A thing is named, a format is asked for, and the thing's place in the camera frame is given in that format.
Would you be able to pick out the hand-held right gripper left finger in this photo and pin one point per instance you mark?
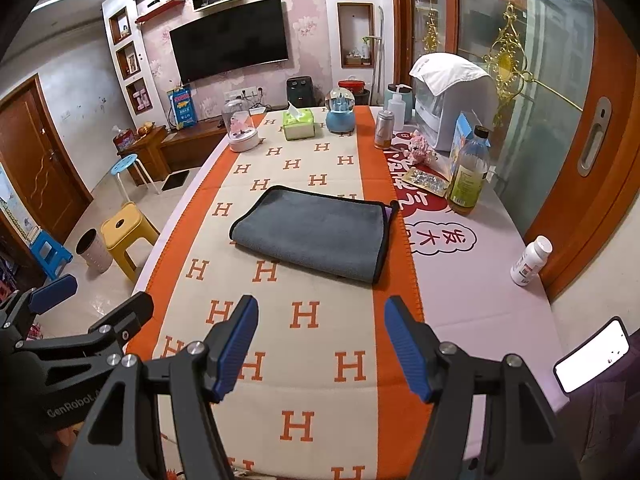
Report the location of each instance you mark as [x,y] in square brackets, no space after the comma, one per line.
[234,355]

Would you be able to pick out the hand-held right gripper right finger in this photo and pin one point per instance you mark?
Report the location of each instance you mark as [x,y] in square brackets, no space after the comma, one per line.
[407,355]

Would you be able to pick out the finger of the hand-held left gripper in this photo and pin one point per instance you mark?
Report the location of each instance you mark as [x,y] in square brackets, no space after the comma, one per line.
[52,290]
[120,317]

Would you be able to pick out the grey towel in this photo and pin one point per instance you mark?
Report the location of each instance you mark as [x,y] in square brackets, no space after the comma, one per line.
[310,230]

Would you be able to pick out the blue plastic step stool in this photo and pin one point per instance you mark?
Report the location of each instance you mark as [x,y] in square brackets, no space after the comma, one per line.
[47,255]

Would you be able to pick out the white waste bin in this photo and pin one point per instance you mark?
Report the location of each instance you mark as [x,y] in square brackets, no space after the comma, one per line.
[95,252]

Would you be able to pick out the orange cream patterned blanket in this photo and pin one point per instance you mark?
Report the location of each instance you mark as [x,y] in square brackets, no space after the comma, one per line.
[280,290]

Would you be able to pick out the yellow plastic stool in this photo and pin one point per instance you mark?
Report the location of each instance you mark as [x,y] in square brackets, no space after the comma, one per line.
[125,232]

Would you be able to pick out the white red printed tablecloth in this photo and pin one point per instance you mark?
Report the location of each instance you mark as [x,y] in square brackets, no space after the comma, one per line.
[475,285]

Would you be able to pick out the brown wooden door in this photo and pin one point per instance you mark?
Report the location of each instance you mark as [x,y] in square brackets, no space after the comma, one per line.
[35,160]

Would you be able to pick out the round blue stool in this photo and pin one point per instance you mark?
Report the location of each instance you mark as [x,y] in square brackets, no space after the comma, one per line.
[122,164]

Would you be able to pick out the black floor mat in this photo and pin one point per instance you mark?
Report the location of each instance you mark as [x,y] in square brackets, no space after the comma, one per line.
[175,180]

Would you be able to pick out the white pill bottle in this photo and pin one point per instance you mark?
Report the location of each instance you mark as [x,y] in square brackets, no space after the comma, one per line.
[530,262]

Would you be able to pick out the silver blister pack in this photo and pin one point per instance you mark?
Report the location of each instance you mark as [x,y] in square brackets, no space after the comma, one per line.
[426,181]

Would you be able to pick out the wooden television cabinet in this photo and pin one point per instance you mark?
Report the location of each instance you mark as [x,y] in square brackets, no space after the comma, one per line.
[185,145]

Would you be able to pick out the black smartphone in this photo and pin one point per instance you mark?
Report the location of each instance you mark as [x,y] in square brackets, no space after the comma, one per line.
[592,355]

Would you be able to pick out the glass bottle yellow liquid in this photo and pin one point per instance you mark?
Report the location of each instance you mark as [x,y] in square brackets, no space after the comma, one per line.
[469,180]

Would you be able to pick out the pink plush toy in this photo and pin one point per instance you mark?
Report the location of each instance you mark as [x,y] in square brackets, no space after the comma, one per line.
[421,147]

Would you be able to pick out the blue printed bag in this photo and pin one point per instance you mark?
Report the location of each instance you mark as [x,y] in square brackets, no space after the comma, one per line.
[181,110]

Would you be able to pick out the blue carton box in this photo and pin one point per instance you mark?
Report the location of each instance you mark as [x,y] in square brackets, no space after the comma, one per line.
[460,142]

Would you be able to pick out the pink figurine glass dome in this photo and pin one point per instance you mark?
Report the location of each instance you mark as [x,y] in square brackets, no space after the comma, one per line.
[242,130]

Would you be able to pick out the silver drink can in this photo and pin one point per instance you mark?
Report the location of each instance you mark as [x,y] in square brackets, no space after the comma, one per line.
[384,130]

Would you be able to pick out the green tissue box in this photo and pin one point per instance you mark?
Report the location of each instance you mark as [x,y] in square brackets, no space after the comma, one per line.
[298,125]

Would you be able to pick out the white plastic appliance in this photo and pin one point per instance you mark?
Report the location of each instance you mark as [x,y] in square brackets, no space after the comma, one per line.
[429,115]

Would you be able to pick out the white pump bottle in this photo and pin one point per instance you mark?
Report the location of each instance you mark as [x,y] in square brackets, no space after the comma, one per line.
[397,110]

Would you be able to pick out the blue snow globe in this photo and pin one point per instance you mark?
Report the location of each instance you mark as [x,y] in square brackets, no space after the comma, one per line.
[341,117]

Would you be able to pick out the teal container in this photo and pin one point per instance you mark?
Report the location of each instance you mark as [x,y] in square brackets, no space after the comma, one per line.
[409,105]

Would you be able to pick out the wooden sliding glass door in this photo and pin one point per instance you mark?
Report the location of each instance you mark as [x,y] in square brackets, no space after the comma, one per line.
[615,185]

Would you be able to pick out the red lidded pot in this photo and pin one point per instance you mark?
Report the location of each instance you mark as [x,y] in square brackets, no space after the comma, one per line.
[352,91]

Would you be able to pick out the white appliance with cloth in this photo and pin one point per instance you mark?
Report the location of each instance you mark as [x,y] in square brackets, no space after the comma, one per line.
[460,90]

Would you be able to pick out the black space heater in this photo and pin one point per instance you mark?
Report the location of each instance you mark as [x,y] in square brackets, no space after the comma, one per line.
[300,92]

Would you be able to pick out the long white rod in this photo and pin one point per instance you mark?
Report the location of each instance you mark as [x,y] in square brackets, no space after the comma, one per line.
[379,55]

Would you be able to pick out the large gold door ornament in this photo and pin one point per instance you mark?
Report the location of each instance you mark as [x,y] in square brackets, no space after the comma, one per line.
[510,55]

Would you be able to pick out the small gold door ornament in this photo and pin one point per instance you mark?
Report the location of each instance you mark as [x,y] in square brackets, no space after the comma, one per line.
[431,32]

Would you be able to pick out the white wall power strip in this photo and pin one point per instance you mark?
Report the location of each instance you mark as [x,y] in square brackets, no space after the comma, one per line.
[240,93]

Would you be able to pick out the black wall television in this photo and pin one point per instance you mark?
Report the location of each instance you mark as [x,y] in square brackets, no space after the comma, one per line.
[230,40]

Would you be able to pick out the red wall shelf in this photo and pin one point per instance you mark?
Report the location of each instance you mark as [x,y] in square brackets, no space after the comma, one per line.
[160,10]

